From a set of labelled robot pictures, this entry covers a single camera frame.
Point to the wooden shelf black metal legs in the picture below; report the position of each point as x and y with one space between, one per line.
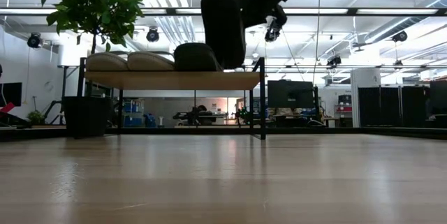
174 80

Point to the black partition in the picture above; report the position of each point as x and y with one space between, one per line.
391 105

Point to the black aluminium rig frame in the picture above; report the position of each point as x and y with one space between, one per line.
349 131

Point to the black wall screen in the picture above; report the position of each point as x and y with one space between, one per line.
10 94

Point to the black background robot arm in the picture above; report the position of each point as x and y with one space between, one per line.
185 116

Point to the large black background screen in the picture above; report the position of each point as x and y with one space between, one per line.
290 94

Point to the person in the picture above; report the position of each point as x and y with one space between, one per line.
202 112

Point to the black ceiling spotlight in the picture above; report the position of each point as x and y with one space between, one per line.
34 40
152 35
334 61
400 36
271 35

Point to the grey slide sandal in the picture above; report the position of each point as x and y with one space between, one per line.
150 61
104 63

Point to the small green plant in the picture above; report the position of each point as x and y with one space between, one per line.
35 117

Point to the black slide sandal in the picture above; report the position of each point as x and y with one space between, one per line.
223 25
193 58

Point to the white pillar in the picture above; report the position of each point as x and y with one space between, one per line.
365 95

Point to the red bar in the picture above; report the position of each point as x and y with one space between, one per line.
7 108

